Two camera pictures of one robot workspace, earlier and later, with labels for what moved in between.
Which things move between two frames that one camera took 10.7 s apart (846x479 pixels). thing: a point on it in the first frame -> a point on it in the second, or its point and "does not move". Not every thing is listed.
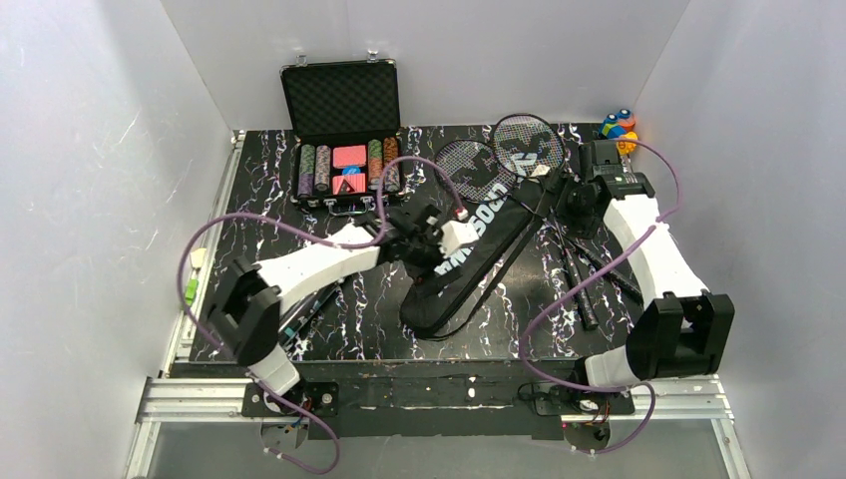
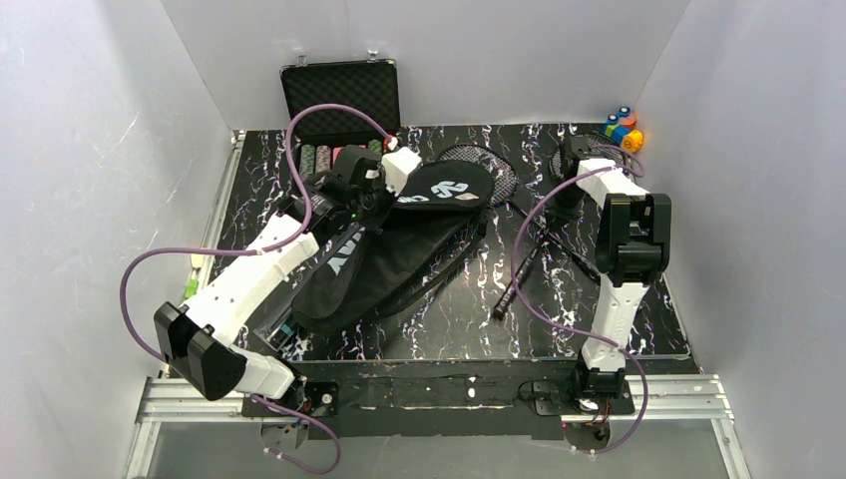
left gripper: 431,247 -> 370,201
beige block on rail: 198,256 does not move
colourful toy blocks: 620,126 does not move
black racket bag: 446,294 -> 373,265
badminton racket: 532,148 -> 557,165
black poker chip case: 344,118 does not move
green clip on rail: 191,288 does not move
